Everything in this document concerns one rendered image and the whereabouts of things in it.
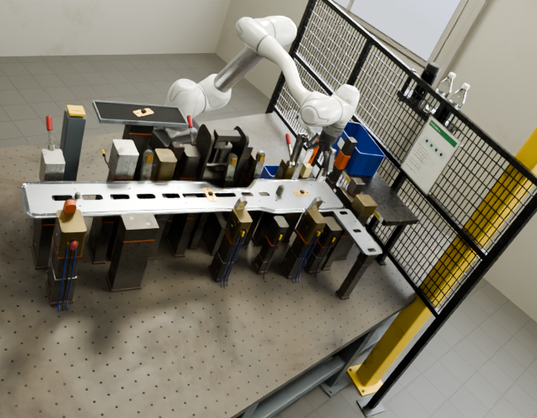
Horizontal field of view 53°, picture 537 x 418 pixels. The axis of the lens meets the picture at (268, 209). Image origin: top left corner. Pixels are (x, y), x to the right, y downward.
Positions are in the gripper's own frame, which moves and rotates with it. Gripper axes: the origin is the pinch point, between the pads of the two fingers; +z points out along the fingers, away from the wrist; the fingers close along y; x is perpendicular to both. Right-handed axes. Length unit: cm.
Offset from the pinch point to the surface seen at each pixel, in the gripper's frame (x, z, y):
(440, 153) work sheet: 54, -21, 15
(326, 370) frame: 23, 91, 49
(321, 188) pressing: 13.1, 13.5, -2.9
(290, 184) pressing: -2.9, 13.5, -6.2
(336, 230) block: 6.9, 15.5, 23.3
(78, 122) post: -95, 1, -30
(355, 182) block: 26.8, 5.7, 2.6
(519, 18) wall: 205, -61, -94
